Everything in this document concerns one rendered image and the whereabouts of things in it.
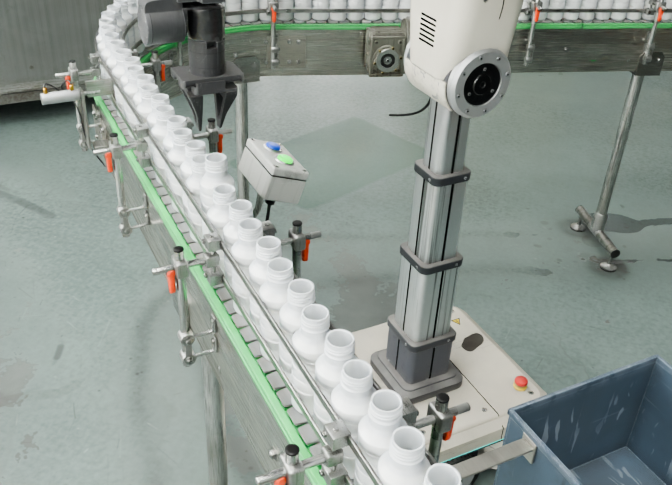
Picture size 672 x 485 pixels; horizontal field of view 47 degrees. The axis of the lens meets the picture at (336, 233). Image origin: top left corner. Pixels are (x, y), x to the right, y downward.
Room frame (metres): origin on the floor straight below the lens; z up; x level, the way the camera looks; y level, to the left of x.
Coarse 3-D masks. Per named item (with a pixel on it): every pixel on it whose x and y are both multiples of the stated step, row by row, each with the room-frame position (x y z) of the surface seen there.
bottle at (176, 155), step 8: (184, 128) 1.33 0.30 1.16; (176, 136) 1.30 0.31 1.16; (184, 136) 1.30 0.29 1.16; (192, 136) 1.32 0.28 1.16; (176, 144) 1.30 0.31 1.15; (184, 144) 1.30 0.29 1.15; (168, 152) 1.32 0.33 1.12; (176, 152) 1.30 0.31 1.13; (184, 152) 1.30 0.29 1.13; (176, 160) 1.29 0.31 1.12; (184, 160) 1.29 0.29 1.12; (176, 168) 1.29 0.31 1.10; (176, 184) 1.29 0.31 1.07; (176, 192) 1.29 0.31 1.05; (176, 208) 1.29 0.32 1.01
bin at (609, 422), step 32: (576, 384) 0.92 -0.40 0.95; (608, 384) 0.95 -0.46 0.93; (640, 384) 0.98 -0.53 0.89; (512, 416) 0.84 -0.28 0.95; (544, 416) 0.89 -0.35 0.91; (576, 416) 0.92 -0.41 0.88; (608, 416) 0.96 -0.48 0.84; (640, 416) 0.99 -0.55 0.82; (512, 448) 0.79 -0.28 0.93; (544, 448) 0.78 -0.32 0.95; (576, 448) 0.93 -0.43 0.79; (608, 448) 0.97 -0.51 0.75; (640, 448) 0.97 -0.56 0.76; (512, 480) 0.82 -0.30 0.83; (544, 480) 0.77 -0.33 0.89; (576, 480) 0.72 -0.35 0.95; (608, 480) 0.91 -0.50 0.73; (640, 480) 0.92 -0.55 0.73
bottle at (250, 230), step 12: (240, 228) 0.99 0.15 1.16; (252, 228) 1.02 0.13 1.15; (240, 240) 0.99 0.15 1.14; (252, 240) 0.99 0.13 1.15; (240, 252) 0.98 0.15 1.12; (252, 252) 0.98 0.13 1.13; (240, 264) 0.98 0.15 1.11; (240, 288) 0.98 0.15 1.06; (240, 300) 0.98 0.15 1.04; (240, 312) 0.98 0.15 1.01
